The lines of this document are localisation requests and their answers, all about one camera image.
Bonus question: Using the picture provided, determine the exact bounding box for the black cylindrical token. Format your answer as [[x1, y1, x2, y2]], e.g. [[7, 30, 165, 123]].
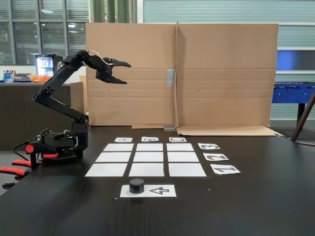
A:
[[129, 178, 144, 195]]

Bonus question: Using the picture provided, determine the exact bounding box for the white paper grid square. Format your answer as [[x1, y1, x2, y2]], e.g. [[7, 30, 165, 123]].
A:
[[136, 144, 163, 151], [95, 151, 132, 163], [167, 151, 200, 163], [132, 151, 164, 163], [103, 144, 134, 151], [128, 163, 165, 177], [85, 163, 128, 177], [169, 163, 207, 177], [166, 144, 195, 151]]

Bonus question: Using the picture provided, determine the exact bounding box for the large brown cardboard panel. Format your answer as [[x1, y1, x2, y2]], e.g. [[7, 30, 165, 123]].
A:
[[85, 22, 178, 130], [176, 21, 284, 137]]

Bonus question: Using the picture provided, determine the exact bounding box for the small brown cardboard sheet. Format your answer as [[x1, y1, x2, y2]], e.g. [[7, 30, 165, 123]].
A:
[[70, 82, 85, 116]]

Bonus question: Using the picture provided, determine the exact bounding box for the black mini fridge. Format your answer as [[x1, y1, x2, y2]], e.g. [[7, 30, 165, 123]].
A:
[[35, 54, 65, 82]]

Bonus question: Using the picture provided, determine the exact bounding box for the orange snack bag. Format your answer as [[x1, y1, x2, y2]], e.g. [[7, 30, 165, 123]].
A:
[[27, 74, 54, 83]]

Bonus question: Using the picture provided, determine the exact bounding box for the green controller board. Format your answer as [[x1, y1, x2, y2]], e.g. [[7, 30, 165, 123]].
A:
[[36, 128, 51, 142]]

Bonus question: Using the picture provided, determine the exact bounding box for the blue container with bottles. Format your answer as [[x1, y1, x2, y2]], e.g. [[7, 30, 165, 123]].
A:
[[2, 70, 15, 84]]

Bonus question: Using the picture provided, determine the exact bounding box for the dark brown counter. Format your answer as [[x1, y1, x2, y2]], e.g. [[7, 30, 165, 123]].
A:
[[0, 82, 86, 151]]

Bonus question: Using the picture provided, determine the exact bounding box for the black clamp with red knob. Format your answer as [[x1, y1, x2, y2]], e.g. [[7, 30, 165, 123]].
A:
[[24, 141, 60, 170]]

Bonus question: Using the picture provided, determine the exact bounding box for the paper label number 3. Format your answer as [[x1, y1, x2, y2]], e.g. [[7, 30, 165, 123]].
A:
[[198, 143, 221, 150]]

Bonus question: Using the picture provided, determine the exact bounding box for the white arrow paper sheet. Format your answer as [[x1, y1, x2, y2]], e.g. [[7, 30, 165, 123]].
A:
[[120, 184, 177, 198]]

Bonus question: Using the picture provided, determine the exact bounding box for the paper label number 2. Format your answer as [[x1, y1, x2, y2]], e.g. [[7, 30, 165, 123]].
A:
[[203, 152, 229, 162]]

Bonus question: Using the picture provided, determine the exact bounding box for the paper label number 1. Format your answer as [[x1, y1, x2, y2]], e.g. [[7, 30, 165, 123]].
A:
[[210, 165, 241, 176]]

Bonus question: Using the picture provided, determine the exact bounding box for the blue foosball table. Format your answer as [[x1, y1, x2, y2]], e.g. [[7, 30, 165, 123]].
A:
[[272, 82, 315, 121]]

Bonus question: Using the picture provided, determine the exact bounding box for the brown wooden easel leg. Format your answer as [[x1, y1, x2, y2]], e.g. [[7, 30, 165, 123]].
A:
[[290, 91, 315, 143]]

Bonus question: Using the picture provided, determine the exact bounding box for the red white servo cable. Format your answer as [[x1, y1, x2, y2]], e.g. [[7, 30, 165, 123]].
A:
[[87, 49, 114, 66]]

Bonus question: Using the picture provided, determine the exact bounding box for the black power cable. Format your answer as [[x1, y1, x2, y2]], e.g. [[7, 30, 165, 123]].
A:
[[13, 139, 37, 158]]

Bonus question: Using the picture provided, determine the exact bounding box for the red-handled clamp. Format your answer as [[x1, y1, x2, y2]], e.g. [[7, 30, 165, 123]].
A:
[[0, 159, 32, 189]]

